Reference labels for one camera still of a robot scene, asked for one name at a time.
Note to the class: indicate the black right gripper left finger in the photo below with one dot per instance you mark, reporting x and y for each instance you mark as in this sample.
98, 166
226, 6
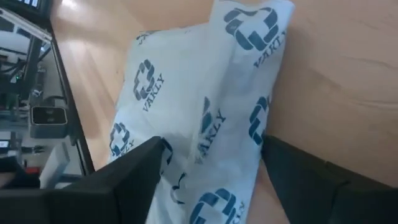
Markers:
136, 180

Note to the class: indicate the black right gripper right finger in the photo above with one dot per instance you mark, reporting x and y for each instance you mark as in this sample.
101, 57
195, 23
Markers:
298, 180

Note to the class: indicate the white blue-printed Vakly pouch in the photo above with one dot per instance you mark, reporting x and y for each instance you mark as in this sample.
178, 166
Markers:
192, 77

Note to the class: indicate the black display screen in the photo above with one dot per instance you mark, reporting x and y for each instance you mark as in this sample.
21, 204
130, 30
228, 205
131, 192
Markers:
18, 6

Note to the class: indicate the white post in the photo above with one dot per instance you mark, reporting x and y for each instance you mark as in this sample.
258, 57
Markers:
54, 168

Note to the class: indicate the black aluminium table frame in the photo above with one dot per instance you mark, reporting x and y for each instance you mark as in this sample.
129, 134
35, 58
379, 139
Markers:
74, 124

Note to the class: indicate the silver table-level camera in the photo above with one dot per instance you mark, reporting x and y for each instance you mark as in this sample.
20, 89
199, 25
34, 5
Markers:
48, 116

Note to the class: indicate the silver frame bracket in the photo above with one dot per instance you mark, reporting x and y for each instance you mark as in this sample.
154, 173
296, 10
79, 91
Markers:
28, 26

